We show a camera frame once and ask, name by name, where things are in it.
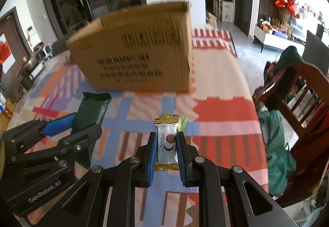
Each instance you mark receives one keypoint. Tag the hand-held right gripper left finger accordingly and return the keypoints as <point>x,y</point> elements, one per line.
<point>152,157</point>

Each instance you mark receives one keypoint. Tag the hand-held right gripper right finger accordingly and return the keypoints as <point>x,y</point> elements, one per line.
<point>181,157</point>

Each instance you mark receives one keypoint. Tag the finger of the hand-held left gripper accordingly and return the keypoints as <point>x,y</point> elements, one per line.
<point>59,124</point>
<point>82,139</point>

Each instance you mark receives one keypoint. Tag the white gold candy packet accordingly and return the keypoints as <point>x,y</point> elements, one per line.
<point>167,139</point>

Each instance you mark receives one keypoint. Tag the dark green snack packet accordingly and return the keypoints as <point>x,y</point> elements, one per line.
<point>92,111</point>

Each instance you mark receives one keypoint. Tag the brown cardboard box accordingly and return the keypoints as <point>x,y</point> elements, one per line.
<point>144,57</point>

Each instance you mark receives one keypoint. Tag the yellow green candy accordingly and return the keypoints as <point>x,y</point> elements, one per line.
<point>183,121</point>

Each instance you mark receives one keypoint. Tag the grey upholstered chair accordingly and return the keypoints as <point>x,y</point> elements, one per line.
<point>316,47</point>
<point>59,47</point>

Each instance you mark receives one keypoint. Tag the red white door poster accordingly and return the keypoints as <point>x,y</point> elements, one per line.
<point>5,52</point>

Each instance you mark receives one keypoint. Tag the green bag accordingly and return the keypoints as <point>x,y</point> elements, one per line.
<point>276,155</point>

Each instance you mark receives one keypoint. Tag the brown entrance door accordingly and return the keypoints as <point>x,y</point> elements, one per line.
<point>14,26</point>

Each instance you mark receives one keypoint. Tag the dark wooden chair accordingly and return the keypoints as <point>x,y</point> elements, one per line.
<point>300,93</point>

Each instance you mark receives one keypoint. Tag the dark green cloth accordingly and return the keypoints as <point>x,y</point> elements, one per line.
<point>287,58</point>

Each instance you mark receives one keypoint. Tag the low white cabinet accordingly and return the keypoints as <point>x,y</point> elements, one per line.
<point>272,39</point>

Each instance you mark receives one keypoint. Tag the white shelf cabinet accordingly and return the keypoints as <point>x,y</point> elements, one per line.
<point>227,11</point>

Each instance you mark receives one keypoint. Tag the red foil balloons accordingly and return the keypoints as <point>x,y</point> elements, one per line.
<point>289,2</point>

